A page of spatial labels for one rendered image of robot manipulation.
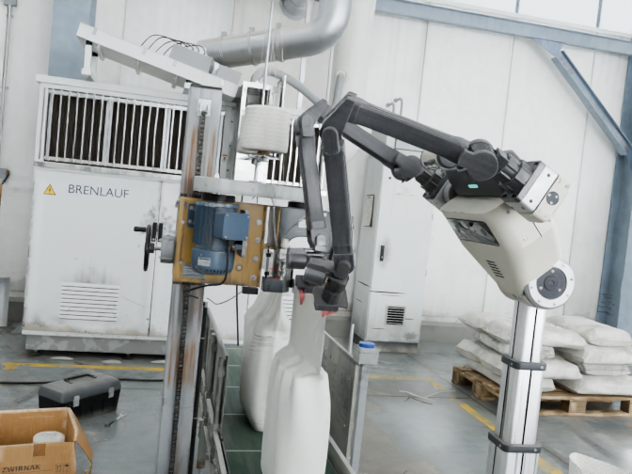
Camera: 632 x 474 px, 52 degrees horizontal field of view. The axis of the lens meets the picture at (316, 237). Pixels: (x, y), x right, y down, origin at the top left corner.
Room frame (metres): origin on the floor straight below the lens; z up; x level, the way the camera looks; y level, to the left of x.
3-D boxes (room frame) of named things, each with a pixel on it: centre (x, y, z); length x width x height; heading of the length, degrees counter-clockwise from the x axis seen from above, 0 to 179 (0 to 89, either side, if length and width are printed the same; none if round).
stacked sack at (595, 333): (5.20, -2.24, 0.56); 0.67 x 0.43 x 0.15; 14
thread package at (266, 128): (2.33, 0.21, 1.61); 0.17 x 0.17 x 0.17
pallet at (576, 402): (5.10, -1.92, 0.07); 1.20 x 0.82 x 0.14; 106
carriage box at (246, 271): (2.53, 0.38, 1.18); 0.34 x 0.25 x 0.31; 104
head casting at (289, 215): (2.64, 0.06, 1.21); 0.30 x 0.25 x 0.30; 14
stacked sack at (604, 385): (4.97, -2.28, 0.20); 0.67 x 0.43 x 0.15; 104
